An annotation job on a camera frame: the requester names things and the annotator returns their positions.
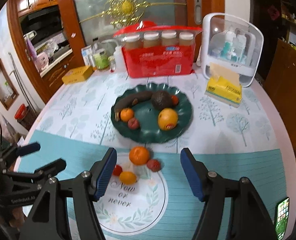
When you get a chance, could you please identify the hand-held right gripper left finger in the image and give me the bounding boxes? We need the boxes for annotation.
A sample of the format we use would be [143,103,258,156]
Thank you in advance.
[19,147,117,240]

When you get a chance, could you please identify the small dark red fruit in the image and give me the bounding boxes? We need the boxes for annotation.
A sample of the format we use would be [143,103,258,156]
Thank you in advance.
[127,118,140,130]
[147,159,161,172]

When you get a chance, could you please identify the person's left hand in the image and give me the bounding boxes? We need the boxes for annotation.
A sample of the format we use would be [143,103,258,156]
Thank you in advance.
[8,206,26,228]

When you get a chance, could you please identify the red plastic package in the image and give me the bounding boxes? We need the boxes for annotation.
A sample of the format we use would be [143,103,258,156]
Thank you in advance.
[113,21,203,78]

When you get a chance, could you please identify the small yellow-orange citrus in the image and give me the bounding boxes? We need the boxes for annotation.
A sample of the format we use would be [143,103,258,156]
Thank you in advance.
[119,171,137,183]

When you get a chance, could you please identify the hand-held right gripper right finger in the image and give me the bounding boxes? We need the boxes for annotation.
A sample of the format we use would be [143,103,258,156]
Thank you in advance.
[180,147,278,240]

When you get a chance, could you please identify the gold door ornament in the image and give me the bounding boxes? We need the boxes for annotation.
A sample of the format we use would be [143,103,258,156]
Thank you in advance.
[79,0,188,27]

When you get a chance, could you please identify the wooden cabinet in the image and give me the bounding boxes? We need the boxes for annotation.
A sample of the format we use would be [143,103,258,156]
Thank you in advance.
[263,39,296,155]

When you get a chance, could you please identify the yellow cardboard box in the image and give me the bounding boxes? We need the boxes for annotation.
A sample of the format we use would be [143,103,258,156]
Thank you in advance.
[62,65,93,85]

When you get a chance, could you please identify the white printed round plate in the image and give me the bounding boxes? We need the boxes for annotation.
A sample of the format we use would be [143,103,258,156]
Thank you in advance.
[88,152,169,232]

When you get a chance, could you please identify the large yellow-orange orange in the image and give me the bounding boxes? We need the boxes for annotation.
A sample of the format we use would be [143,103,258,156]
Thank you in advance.
[158,108,178,131]

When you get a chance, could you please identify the tangerine with stem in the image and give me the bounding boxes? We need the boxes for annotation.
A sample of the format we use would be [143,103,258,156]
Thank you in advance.
[120,107,135,122]

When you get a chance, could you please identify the white cosmetics organiser box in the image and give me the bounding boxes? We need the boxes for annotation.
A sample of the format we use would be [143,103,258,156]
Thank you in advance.
[200,12,264,88]

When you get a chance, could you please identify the teal striped table mat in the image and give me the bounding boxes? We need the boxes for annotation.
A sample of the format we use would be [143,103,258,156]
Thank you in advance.
[13,130,288,240]

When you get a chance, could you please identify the smartphone with lit screen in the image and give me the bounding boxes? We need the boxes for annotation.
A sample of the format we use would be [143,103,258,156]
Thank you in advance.
[275,197,290,240]

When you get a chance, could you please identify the silver door handle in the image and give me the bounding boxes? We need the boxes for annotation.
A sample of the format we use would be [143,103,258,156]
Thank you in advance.
[194,0,203,25]

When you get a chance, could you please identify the dark avocado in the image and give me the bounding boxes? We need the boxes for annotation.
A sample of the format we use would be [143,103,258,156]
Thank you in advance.
[151,91,174,110]

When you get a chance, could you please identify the dark green scalloped plate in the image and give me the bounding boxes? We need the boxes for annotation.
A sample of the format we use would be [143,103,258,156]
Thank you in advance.
[110,82,193,144]

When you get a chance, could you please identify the white squeeze bottle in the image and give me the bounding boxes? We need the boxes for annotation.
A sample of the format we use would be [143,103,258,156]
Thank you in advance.
[102,39,125,72]

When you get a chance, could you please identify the green label glass bottle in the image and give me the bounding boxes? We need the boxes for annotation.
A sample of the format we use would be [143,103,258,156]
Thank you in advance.
[92,42,108,70]

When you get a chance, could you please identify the wooden framed picture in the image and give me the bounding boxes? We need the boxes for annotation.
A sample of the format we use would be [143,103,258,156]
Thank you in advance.
[0,59,20,110]

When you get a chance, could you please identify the blue and white carton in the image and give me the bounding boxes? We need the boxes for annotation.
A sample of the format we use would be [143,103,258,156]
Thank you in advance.
[81,46,93,67]

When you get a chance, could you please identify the round orange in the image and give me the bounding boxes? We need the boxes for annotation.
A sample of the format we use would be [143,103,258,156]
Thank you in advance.
[129,146,150,166]

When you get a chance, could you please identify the overripe dark banana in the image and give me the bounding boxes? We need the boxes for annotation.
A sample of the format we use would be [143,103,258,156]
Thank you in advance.
[114,91,155,120]

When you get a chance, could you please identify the red lid container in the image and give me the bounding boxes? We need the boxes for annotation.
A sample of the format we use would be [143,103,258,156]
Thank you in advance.
[14,104,37,130]

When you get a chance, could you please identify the jar with white lid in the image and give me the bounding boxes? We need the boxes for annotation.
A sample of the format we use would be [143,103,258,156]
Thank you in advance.
[125,34,141,50]
[143,32,160,48]
[161,31,178,47]
[179,32,195,47]

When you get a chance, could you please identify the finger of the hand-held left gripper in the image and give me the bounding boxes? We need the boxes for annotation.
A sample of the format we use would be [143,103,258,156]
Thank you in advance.
[3,158,67,184]
[0,142,41,157]

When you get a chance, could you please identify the yellow tissue pack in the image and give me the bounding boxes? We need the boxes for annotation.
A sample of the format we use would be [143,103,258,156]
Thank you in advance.
[204,62,243,108]

